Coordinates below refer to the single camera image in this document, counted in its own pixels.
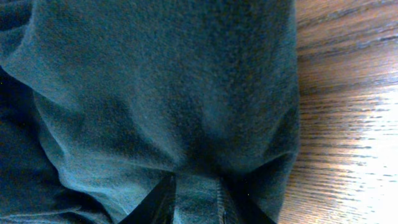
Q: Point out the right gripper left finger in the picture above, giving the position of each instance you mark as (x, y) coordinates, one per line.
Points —
(157, 207)

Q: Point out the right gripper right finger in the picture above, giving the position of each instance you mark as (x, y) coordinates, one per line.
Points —
(234, 208)

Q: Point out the dark green t-shirt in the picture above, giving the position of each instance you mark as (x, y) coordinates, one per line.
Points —
(100, 100)

